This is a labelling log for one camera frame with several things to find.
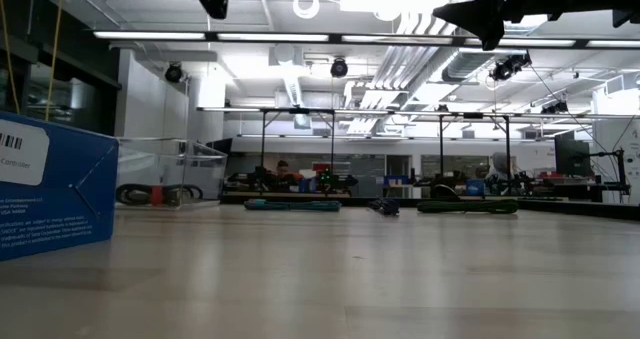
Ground black station frame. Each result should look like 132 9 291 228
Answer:
259 107 337 180
438 112 512 190

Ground black ceiling spotlight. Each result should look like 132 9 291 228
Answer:
488 52 532 83
541 100 570 115
329 57 349 79
164 62 184 84

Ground black monitor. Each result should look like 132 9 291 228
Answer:
553 131 592 178

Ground blue controller box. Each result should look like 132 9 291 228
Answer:
0 109 120 263

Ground clear plastic bin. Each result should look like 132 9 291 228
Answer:
115 137 229 211

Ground person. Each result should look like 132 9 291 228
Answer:
273 159 296 193
487 151 516 190

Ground teal tool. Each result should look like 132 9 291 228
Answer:
243 198 343 213

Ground black frame beam with lights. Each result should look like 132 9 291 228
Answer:
92 30 640 50

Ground white ring lamp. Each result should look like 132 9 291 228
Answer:
292 0 321 21

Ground silver air duct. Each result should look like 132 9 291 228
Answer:
439 8 556 83

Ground black table edge rail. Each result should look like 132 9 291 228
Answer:
222 192 640 222

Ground small dark object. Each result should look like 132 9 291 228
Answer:
368 196 402 218

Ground yellow hanging cable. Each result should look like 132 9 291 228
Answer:
44 0 65 123
0 0 21 115

